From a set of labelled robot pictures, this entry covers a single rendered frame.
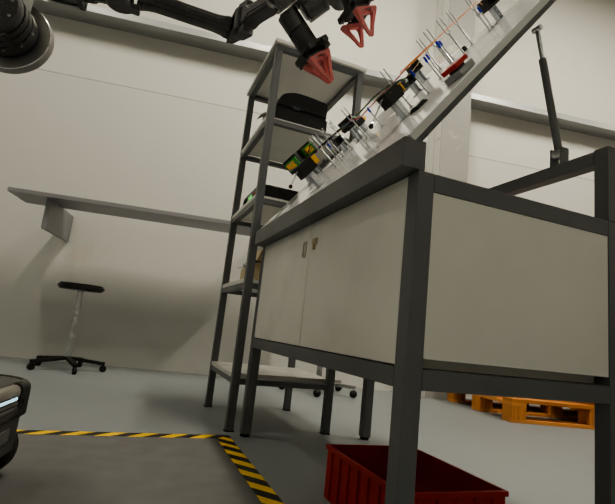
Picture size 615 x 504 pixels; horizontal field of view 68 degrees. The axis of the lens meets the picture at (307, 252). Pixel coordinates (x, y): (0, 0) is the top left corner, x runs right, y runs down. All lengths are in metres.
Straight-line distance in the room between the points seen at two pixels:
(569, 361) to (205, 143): 3.74
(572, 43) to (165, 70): 4.61
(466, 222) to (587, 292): 0.38
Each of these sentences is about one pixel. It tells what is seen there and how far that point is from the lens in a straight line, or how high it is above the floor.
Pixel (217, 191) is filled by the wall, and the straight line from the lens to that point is 4.27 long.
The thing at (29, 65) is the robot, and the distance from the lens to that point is 1.48.
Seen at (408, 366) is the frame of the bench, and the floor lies 0.40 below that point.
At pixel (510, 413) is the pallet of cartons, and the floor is 0.06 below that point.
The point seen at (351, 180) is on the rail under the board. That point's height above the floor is 0.83.
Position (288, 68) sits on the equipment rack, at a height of 1.83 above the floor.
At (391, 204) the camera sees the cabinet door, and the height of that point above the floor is 0.75.
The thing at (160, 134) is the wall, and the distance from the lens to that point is 4.46.
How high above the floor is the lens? 0.44
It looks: 10 degrees up
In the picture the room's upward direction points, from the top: 6 degrees clockwise
